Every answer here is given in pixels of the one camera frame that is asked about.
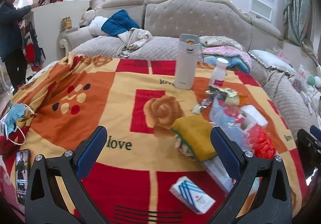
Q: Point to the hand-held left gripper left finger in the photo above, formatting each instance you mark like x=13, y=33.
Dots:
x=91, y=150

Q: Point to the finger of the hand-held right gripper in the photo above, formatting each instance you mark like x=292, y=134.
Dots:
x=307, y=146
x=315, y=130

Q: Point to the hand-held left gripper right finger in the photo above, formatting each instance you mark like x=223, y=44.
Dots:
x=225, y=153

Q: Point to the long white paper box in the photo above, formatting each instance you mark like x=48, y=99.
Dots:
x=218, y=171

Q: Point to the clear printed plastic wrapper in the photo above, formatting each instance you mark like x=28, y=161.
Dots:
x=225, y=121

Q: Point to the yellow sponge cloth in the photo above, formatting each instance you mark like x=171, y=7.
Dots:
x=195, y=136

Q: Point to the red plastic bag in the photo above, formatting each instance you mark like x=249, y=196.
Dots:
x=262, y=142

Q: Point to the white foam block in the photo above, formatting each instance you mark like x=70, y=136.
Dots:
x=254, y=116

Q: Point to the small silver candy wrapper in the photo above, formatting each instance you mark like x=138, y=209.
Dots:
x=202, y=107

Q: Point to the white box with blue stripes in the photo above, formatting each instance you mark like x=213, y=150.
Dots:
x=191, y=195

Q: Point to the orange clear wrapper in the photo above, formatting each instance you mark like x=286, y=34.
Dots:
x=242, y=100

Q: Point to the pale yellow snack packet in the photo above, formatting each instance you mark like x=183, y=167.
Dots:
x=227, y=96

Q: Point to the printed orange red blanket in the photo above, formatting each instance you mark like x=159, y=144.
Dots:
x=100, y=103

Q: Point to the black smartphone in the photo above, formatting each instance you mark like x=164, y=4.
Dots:
x=22, y=176

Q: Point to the white medicine bottle pink label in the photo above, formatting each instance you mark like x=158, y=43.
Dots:
x=218, y=73

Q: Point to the white satin pillow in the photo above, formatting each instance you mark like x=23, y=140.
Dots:
x=272, y=62

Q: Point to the blue face mask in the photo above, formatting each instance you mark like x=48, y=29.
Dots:
x=15, y=116

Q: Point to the blue fleece blanket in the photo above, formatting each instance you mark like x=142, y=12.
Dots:
x=233, y=64

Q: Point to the white thermos bottle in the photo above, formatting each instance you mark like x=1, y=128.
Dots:
x=186, y=68

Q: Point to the pink floral blanket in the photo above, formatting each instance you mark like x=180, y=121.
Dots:
x=225, y=52

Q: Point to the patterned beige cushion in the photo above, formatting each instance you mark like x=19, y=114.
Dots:
x=220, y=42

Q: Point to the beige crumpled garment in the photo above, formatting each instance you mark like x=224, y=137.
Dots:
x=135, y=38

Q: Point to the white cloth bundle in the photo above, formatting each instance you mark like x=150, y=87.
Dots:
x=97, y=27

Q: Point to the blue patterned curtain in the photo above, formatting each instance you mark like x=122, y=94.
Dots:
x=298, y=8

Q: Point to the yellow snack jar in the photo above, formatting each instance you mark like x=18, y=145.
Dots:
x=67, y=23

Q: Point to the blue puffer jacket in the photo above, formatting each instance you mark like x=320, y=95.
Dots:
x=120, y=23

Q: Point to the white partition counter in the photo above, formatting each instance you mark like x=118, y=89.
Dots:
x=50, y=20

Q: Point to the beige tufted sofa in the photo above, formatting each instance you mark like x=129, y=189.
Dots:
x=195, y=18

